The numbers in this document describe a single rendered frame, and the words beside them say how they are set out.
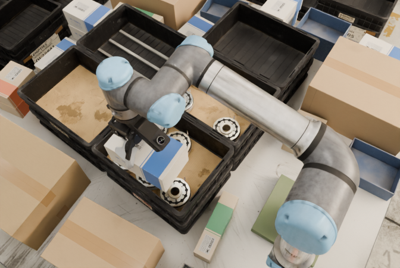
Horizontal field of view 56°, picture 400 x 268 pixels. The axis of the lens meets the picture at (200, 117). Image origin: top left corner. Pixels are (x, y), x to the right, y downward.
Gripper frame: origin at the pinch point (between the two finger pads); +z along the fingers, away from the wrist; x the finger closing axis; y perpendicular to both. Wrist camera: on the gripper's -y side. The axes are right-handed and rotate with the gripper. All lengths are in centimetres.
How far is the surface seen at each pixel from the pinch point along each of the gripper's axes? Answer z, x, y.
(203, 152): 27.7, -19.3, -6.3
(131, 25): 27, -57, 56
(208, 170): 27.8, -14.1, -11.2
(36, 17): 61, -57, 136
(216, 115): 27.7, -35.1, -2.4
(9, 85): 25, -3, 77
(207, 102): 27.7, -38.4, 3.9
